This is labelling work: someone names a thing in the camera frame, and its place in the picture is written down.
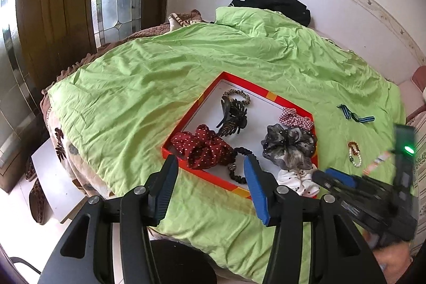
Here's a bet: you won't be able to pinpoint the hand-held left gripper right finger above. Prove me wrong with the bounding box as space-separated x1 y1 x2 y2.
243 158 388 284

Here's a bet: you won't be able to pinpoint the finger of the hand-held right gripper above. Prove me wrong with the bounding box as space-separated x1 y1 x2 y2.
325 168 358 187
313 170 347 201

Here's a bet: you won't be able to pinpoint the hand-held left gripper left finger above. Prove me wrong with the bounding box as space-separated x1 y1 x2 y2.
38 154 180 284

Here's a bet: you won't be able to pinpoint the black hair tie with bead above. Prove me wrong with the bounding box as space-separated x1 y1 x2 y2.
228 147 255 185

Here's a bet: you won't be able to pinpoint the white dotted scrunchie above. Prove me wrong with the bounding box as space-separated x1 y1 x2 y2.
277 167 320 197

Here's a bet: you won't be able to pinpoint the grey organza scrunchie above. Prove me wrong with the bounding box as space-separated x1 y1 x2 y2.
261 124 315 170

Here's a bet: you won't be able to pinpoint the red polka dot scrunchie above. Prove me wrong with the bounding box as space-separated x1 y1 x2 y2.
170 124 235 170

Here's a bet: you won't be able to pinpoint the red cardboard box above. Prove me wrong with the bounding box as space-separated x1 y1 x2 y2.
161 72 320 200

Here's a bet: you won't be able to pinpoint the pink plaid scrunchie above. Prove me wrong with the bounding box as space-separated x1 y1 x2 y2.
279 108 315 130

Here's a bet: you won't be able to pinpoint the black hair claw clip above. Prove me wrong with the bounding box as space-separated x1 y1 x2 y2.
216 97 249 137

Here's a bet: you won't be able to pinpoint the leopard print scrunchie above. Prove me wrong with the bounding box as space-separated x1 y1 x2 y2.
222 89 251 105

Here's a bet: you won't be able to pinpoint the green bed sheet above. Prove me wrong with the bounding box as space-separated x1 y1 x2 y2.
47 6 408 281

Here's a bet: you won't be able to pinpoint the white board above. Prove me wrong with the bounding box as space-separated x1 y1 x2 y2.
31 138 91 224

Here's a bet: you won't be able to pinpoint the brown floral blanket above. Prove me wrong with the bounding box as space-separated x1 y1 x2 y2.
40 9 217 225

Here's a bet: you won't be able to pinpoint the leopard print slippers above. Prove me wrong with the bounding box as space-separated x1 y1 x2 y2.
25 158 50 225

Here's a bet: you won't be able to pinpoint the black cloth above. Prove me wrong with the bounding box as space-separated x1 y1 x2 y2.
230 0 312 27

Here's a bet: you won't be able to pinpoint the wooden door with stained glass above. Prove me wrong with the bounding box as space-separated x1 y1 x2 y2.
17 0 175 92

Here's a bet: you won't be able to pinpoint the blue striped strap watch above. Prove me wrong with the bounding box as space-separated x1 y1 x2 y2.
337 104 375 123

